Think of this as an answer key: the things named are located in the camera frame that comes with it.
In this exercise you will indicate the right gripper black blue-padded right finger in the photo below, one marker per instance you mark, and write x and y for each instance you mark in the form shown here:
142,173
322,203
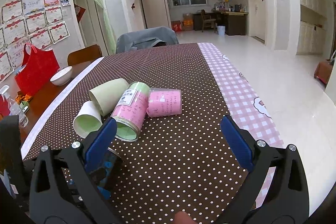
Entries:
287,199

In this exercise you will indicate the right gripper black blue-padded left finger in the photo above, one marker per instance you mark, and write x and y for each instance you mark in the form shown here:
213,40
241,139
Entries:
60,192

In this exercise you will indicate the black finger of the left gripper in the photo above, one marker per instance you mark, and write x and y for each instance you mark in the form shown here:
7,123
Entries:
15,174

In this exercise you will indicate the black blue metal can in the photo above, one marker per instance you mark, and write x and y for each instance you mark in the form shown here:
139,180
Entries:
101,165

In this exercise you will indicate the white green-lined paper cup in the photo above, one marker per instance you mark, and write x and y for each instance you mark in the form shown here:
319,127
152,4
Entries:
87,120

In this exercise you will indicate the pale green paper cup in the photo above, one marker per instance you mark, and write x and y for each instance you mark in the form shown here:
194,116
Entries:
106,96

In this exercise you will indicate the pink plastic cup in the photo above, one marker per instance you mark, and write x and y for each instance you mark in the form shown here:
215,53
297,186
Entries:
164,102

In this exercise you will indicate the clear spray bottle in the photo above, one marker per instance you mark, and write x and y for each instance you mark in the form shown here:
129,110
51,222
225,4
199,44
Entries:
14,107

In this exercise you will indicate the brown polka dot tablecloth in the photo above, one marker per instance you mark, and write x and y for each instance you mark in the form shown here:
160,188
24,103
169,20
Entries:
179,160

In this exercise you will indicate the pink checked tablecloth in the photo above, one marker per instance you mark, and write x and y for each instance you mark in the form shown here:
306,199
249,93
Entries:
243,104

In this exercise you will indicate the white ceramic bowl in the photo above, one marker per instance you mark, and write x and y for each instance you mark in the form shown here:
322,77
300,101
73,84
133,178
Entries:
62,77

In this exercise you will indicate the red gift bag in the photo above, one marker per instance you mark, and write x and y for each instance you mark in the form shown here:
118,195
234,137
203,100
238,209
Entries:
37,68

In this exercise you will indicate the red wooden stool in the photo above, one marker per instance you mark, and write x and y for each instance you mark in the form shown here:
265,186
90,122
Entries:
323,71

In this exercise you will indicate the brown wooden chair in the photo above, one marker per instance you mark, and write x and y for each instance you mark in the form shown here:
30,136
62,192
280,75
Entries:
86,54

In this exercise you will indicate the white waste bin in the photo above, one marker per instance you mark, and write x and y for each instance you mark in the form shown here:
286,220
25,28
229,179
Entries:
221,30

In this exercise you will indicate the dark wooden desk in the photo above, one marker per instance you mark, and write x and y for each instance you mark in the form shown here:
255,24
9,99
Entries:
235,22

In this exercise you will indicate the wooden desk chair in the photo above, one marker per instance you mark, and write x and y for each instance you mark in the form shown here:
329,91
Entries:
207,21

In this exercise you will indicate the brown cardboard box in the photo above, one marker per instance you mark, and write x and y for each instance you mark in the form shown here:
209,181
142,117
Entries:
188,23

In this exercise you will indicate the cream tall cabinet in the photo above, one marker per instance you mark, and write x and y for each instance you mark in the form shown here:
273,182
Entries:
307,35

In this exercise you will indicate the red cardboard box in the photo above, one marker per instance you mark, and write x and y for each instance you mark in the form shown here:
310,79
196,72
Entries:
176,26

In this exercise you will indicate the white refrigerator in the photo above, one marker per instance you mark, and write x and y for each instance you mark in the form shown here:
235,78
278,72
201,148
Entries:
156,13

